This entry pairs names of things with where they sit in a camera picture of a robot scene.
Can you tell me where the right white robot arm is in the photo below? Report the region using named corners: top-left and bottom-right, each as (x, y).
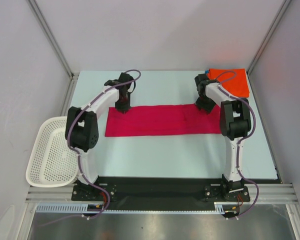
top-left (194, 73), bottom-right (256, 201)

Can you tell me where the right aluminium corner post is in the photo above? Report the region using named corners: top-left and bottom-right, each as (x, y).
top-left (247, 0), bottom-right (293, 76)

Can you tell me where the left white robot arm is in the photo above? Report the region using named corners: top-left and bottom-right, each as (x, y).
top-left (65, 69), bottom-right (141, 200)

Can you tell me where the white perforated plastic basket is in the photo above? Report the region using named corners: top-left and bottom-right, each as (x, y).
top-left (25, 116), bottom-right (79, 188)

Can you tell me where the folded orange t-shirt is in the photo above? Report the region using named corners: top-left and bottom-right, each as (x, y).
top-left (207, 68), bottom-right (250, 98)

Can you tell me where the left slotted cable duct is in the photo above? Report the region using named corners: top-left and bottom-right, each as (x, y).
top-left (36, 203), bottom-right (104, 214)

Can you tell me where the left aluminium corner post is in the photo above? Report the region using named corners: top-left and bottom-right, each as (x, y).
top-left (24, 0), bottom-right (75, 78)

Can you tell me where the aluminium corner post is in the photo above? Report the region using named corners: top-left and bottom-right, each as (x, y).
top-left (24, 0), bottom-right (75, 78)
top-left (247, 0), bottom-right (293, 76)

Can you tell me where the black base mounting strip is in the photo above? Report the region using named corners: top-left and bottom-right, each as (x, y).
top-left (39, 176), bottom-right (282, 208)

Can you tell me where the crimson red t-shirt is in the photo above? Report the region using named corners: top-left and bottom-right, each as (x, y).
top-left (105, 104), bottom-right (221, 137)

